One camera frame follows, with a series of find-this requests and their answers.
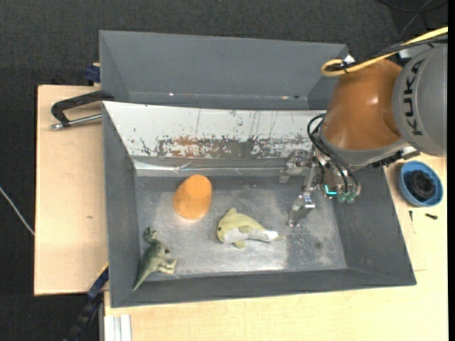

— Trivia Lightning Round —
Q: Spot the grey metal bin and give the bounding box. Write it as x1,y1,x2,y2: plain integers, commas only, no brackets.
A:
98,29,417,308

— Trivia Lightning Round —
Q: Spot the black cylinder on white bracket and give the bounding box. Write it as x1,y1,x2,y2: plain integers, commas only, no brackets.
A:
371,146,421,169

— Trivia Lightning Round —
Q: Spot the green toy dinosaur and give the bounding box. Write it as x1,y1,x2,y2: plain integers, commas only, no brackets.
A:
131,226,178,292

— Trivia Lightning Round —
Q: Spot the blue round bowl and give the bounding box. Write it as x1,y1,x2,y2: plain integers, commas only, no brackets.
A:
399,160,444,207

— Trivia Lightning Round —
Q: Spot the pale wood board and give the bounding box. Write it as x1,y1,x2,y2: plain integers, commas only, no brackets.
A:
33,83,110,297

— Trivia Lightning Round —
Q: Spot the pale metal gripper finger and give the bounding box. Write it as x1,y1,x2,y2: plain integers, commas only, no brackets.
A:
279,152,311,184
287,193,316,227

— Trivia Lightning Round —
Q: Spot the orange plastic cup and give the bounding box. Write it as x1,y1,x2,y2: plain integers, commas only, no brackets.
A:
172,174,213,221

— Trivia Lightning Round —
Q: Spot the black ribbed round part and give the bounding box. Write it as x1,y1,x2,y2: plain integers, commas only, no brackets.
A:
407,168,437,202

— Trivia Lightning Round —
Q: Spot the yellow-green plush dolphin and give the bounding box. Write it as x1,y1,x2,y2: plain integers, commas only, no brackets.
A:
216,207,287,250

